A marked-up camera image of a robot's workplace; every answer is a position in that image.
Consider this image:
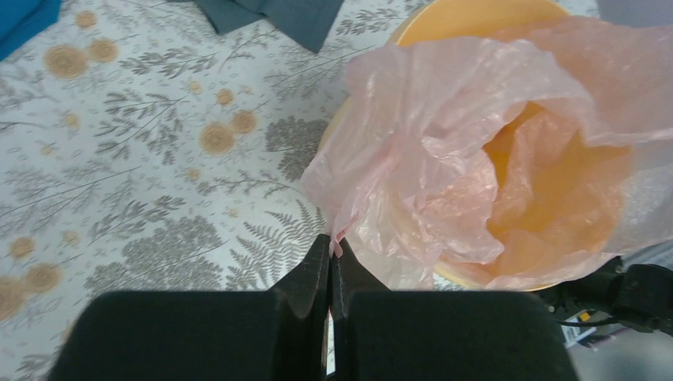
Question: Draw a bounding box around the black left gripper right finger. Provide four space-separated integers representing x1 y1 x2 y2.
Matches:
331 241 577 380

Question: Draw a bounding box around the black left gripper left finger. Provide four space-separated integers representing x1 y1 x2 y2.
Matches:
48 234 330 380

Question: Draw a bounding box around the yellow plastic trash bin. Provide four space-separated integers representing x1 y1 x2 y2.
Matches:
317 0 635 293

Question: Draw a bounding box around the pink plastic trash bag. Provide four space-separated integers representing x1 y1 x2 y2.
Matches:
302 17 672 266

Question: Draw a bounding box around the floral patterned table cloth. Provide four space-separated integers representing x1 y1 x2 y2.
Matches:
1 1 421 380

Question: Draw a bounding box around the grey-green crumpled cloth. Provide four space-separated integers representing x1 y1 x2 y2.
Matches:
194 0 343 53

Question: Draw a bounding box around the blue folded cloth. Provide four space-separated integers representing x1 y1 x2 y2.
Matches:
1 0 62 60

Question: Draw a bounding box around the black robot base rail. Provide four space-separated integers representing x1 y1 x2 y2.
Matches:
535 257 672 348

